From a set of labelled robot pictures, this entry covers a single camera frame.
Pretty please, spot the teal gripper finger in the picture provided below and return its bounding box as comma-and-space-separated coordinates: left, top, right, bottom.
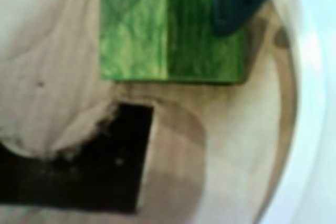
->
212, 0, 291, 36

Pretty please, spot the green wooden square block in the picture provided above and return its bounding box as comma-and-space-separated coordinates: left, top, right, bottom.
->
99, 0, 249, 86

